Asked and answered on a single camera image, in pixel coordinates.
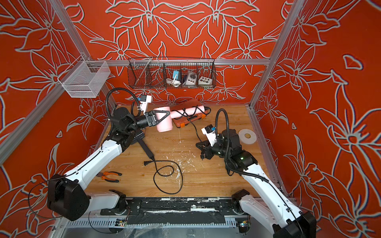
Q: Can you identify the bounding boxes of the pink hair dryer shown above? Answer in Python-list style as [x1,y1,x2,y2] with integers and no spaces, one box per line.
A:
[154,106,211,132]

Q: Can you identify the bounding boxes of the black hair dryer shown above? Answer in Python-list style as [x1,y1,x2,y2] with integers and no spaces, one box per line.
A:
[131,130,154,161]

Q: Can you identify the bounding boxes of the pink dryer black cord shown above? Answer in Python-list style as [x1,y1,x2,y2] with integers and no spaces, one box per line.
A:
[172,105,212,143]

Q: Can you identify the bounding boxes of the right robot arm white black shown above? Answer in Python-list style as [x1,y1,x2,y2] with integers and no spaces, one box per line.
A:
[196,109,317,238]

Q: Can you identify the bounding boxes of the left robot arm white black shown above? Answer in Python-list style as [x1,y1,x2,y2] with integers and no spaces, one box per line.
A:
[47,89,171,221]

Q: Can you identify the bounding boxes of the white tape roll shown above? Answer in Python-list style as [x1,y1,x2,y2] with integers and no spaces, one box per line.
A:
[238,129,257,145]

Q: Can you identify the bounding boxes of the blue white small box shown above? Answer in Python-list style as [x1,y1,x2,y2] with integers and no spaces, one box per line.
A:
[172,70,181,82]

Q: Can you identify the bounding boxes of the white round adapter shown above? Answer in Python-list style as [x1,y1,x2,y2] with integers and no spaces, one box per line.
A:
[185,71,197,86]

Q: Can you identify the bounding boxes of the white power strip cube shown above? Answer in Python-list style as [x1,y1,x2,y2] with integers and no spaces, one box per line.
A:
[198,76,213,87]

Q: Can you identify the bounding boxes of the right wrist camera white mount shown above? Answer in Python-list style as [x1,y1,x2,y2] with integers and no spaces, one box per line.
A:
[201,125,217,146]

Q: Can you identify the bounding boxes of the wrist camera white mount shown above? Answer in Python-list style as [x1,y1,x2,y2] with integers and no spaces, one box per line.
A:
[138,94,152,114]
[201,125,217,146]

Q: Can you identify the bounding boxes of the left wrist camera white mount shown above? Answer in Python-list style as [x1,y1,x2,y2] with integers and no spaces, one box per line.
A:
[138,94,152,114]

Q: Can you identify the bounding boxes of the black wire wall basket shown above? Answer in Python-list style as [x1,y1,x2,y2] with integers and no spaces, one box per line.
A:
[128,57,217,89]

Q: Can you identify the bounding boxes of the orange handled pliers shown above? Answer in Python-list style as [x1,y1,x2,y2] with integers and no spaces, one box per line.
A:
[96,171,123,183]

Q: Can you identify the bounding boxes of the clear acrylic wall bin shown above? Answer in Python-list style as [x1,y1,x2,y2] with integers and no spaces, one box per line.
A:
[58,55,111,98]

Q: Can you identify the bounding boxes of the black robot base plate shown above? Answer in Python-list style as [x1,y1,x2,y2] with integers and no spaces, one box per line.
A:
[100,197,251,227]

